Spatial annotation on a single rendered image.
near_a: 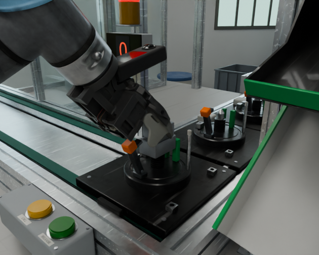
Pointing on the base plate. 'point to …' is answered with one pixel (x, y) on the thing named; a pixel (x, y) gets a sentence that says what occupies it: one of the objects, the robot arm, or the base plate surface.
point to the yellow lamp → (129, 12)
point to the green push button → (62, 226)
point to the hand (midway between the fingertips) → (159, 127)
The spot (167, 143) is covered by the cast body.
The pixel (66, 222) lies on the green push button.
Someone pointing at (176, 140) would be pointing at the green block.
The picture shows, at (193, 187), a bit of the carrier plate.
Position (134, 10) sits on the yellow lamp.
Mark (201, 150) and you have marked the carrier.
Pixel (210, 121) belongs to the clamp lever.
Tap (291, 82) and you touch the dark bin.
